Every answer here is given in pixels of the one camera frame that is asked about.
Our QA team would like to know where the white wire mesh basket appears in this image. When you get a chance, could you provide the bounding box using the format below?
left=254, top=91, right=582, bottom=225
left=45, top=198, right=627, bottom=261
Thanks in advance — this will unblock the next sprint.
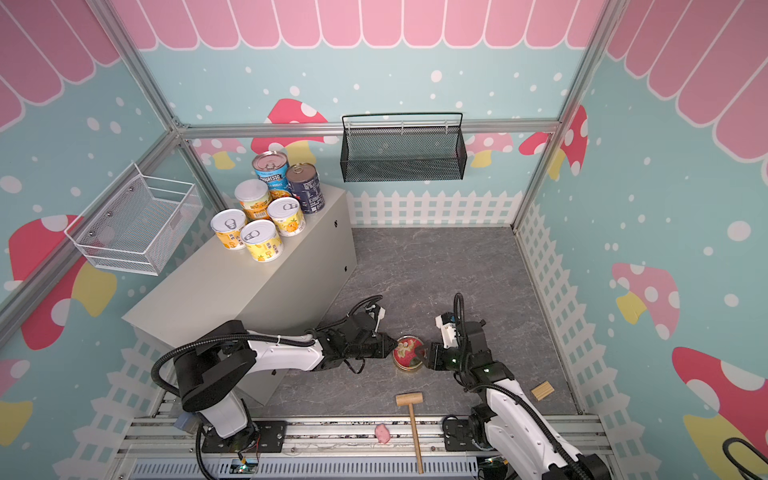
left=64, top=163, right=203, bottom=276

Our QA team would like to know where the black wire mesh basket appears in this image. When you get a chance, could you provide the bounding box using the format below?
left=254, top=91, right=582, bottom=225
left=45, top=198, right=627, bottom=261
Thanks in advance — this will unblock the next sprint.
left=340, top=112, right=468, bottom=183

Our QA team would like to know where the dark chopped tomatoes can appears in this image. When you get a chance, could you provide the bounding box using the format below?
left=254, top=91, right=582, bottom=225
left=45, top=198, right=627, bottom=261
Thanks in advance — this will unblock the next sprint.
left=286, top=163, right=325, bottom=214

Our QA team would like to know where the green yellow white lid can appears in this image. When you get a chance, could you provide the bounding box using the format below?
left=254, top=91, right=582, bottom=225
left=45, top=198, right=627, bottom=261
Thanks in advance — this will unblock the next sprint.
left=235, top=179, right=272, bottom=221

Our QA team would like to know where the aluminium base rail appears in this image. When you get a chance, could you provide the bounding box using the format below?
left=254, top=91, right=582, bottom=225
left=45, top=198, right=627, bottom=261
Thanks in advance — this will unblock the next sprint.
left=108, top=415, right=500, bottom=479

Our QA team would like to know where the white lid small can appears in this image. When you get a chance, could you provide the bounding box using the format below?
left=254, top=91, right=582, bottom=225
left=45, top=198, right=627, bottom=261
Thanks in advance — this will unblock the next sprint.
left=267, top=196, right=306, bottom=237

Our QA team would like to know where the blue chicken noodle soup can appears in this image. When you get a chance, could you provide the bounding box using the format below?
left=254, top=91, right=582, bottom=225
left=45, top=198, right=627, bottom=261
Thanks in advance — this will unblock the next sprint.
left=252, top=151, right=293, bottom=199

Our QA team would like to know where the wooden mallet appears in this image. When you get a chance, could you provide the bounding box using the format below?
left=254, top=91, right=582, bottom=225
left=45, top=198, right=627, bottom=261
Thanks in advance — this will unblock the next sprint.
left=395, top=392, right=425, bottom=475

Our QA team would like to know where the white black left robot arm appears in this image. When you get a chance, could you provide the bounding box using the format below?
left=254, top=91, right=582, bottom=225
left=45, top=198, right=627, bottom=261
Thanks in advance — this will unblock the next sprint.
left=150, top=295, right=398, bottom=440

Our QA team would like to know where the grey metal cabinet counter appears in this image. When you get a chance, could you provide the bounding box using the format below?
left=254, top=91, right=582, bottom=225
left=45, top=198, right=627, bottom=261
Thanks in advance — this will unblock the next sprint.
left=121, top=182, right=359, bottom=406

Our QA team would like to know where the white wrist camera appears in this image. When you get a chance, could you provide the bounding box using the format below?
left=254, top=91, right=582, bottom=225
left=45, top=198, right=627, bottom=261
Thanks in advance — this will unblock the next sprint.
left=435, top=312, right=459, bottom=349
left=366, top=304, right=385, bottom=331

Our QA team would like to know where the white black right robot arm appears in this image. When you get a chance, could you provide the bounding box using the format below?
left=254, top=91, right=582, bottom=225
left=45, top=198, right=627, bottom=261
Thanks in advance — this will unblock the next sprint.
left=420, top=293, right=611, bottom=479

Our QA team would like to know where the pink eraser blob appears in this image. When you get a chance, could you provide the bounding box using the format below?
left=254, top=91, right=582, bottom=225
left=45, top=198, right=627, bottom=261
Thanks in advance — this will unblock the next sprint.
left=374, top=423, right=392, bottom=444

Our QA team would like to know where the small wooden block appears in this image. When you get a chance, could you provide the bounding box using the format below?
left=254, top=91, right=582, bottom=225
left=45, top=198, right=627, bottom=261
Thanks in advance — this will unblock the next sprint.
left=531, top=381, right=555, bottom=401

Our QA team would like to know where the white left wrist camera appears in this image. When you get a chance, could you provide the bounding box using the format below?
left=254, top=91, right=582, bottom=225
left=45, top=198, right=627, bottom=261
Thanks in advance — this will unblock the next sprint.
left=366, top=304, right=385, bottom=331

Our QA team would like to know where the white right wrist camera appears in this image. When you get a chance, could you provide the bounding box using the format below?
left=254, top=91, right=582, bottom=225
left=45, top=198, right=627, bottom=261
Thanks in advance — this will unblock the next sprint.
left=435, top=312, right=459, bottom=349

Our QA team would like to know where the yellow can silver lid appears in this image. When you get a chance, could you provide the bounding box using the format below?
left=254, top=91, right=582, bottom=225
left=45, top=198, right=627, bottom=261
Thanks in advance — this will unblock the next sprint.
left=210, top=209, right=247, bottom=251

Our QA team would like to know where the red lid tin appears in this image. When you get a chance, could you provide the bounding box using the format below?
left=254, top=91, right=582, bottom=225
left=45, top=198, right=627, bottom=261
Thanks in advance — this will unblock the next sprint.
left=393, top=335, right=424, bottom=372

